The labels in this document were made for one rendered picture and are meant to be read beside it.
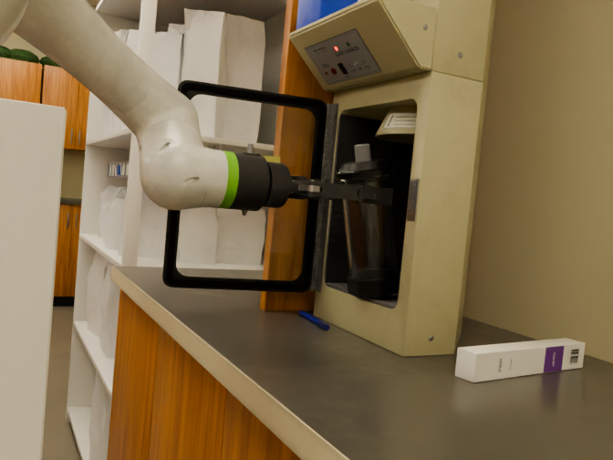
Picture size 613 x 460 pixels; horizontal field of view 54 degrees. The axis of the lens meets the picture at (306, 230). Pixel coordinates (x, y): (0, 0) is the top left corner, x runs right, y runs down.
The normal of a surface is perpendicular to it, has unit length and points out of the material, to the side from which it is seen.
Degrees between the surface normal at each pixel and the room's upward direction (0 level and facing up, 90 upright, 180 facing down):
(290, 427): 90
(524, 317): 90
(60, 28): 123
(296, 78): 90
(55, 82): 90
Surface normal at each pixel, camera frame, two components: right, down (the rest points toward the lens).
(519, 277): -0.89, -0.06
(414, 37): 0.46, 0.09
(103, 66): 0.49, 0.59
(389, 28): -0.69, 0.66
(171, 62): 0.31, -0.06
